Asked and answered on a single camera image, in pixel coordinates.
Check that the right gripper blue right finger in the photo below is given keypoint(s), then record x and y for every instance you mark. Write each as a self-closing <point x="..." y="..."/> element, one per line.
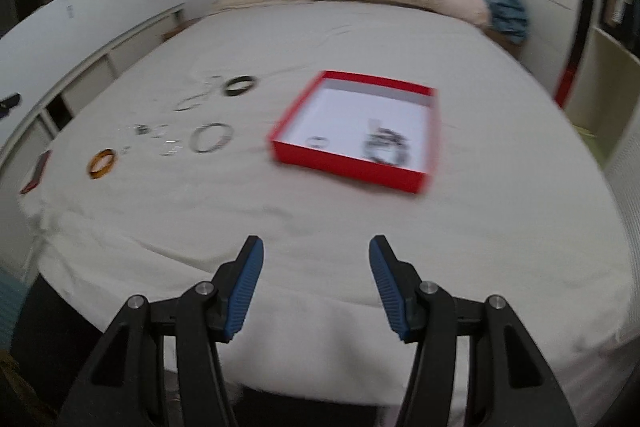
<point x="398" y="284"/>

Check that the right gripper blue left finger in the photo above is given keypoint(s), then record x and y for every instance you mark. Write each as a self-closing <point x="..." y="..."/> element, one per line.
<point x="235" y="283"/>

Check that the red flat phone case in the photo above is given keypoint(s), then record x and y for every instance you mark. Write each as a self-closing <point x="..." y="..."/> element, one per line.
<point x="37" y="173"/>

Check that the amber orange bangle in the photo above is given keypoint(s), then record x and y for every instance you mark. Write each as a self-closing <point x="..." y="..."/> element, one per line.
<point x="102" y="163"/>

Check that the large silver bangle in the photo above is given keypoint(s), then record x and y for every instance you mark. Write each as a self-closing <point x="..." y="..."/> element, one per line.
<point x="209" y="138"/>

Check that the red shallow cardboard box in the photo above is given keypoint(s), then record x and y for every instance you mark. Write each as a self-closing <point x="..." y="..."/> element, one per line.
<point x="364" y="128"/>

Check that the white bed sheet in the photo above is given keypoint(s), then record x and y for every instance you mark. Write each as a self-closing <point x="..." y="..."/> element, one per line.
<point x="517" y="207"/>

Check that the dark green jade bangle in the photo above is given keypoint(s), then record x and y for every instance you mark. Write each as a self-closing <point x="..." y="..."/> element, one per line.
<point x="239" y="85"/>

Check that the wooden nightstand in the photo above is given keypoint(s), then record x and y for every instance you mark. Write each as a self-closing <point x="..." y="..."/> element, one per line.
<point x="512" y="48"/>

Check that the cream open shelf unit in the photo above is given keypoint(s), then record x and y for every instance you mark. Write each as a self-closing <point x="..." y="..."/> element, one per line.
<point x="605" y="94"/>

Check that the blue crumpled towel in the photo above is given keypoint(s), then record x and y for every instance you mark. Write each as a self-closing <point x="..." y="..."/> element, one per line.
<point x="510" y="19"/>

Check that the white wall cabinet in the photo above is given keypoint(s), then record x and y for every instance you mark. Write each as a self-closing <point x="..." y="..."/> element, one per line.
<point x="89" y="78"/>

